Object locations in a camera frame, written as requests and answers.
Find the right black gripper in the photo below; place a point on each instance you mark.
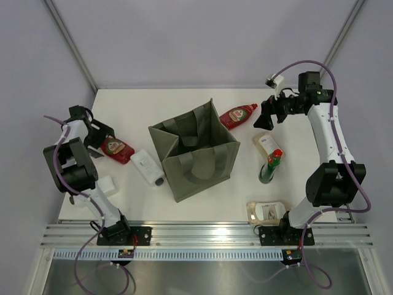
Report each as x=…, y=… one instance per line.
x=271, y=107

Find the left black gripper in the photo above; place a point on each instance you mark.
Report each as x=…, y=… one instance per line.
x=103, y=131

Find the red dish soap bottle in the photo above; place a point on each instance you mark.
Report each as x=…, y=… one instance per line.
x=237, y=116
x=117, y=150

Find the clear beige refill pouch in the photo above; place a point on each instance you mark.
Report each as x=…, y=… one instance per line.
x=266, y=145
x=266, y=213

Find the white soap bar box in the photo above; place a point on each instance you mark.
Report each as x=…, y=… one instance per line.
x=107, y=185

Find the white bottle black cap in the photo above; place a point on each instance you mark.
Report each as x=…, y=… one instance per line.
x=148, y=168

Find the green bottle red cap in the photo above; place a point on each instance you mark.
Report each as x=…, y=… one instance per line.
x=267, y=171

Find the olive green canvas bag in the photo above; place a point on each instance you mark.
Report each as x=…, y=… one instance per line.
x=195, y=150

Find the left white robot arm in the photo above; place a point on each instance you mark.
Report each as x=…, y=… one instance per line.
x=73, y=171

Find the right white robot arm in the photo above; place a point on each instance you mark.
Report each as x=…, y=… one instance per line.
x=335, y=182

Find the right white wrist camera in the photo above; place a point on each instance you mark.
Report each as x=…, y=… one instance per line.
x=275, y=82

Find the aluminium front rail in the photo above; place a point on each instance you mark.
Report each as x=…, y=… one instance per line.
x=214, y=235

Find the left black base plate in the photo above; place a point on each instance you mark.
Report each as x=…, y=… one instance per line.
x=135, y=235

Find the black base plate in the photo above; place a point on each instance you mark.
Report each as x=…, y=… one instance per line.
x=135, y=235
x=275, y=236

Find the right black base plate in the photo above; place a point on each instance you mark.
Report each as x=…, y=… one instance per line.
x=275, y=236

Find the white slotted cable duct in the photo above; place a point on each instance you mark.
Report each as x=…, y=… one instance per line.
x=101, y=254

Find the right aluminium frame post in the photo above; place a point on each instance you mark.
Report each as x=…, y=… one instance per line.
x=344, y=31

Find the aluminium frame post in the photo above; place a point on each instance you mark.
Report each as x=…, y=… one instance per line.
x=62, y=28
x=344, y=31

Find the left aluminium frame post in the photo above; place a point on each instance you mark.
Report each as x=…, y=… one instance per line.
x=62, y=28

